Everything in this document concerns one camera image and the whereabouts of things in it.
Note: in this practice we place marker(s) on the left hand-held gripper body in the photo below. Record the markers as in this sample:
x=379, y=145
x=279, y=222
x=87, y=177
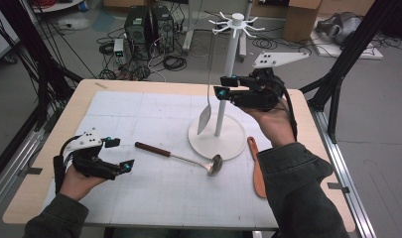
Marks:
x=89, y=165

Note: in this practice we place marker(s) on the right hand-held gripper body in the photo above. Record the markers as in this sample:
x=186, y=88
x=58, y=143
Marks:
x=261, y=95

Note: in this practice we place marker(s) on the white utensil rack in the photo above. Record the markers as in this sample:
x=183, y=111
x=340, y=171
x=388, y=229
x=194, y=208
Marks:
x=221, y=115

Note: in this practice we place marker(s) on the steel spatula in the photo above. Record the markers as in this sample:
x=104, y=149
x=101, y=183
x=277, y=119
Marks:
x=204, y=119

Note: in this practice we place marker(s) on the wooden rice paddle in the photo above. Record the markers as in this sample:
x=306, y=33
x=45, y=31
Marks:
x=258, y=178

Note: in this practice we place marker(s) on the person's left hand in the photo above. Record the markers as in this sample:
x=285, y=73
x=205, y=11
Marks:
x=76, y=186

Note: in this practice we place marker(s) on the person's right hand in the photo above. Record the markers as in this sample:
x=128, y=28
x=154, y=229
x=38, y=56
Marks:
x=276, y=127

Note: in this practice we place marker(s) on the white grid mat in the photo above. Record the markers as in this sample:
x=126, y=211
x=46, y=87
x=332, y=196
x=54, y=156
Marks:
x=139, y=198

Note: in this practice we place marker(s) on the white metal stand leg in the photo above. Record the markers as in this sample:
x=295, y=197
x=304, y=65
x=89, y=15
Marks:
x=243, y=49
x=188, y=36

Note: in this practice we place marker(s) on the wooden table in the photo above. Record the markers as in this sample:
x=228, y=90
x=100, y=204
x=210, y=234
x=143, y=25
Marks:
x=89, y=85

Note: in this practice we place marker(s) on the cardboard box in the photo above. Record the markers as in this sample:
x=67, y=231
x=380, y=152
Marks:
x=299, y=23

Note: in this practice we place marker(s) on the black computer tower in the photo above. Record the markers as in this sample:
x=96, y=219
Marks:
x=137, y=24
x=163, y=28

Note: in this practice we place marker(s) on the small grey power supply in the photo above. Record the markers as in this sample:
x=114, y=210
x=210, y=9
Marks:
x=118, y=48

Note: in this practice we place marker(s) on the white flat board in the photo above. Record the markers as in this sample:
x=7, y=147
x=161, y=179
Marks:
x=354, y=52

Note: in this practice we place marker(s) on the aluminium rail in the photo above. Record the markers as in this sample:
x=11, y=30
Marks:
x=340, y=165
x=13, y=168

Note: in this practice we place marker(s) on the black metal frame strut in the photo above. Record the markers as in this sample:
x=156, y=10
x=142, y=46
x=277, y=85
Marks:
x=39, y=66
x=347, y=56

